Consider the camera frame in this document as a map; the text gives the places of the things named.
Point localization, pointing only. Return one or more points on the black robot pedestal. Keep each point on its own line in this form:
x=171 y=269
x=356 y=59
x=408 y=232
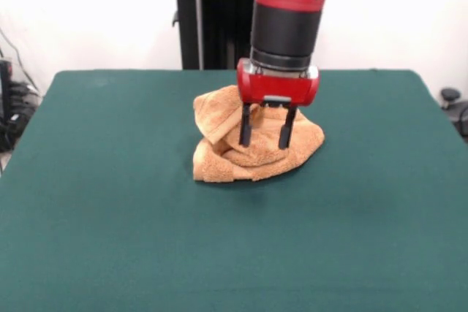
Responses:
x=212 y=34

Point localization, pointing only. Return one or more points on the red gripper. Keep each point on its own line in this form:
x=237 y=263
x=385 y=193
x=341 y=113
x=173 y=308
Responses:
x=274 y=87

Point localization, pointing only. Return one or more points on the black electronics box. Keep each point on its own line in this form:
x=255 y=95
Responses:
x=6 y=107

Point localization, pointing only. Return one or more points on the dark green table cloth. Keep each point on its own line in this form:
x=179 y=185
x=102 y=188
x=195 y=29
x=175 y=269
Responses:
x=146 y=235

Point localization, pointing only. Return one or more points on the orange terry towel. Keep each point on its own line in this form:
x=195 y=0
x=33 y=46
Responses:
x=219 y=166

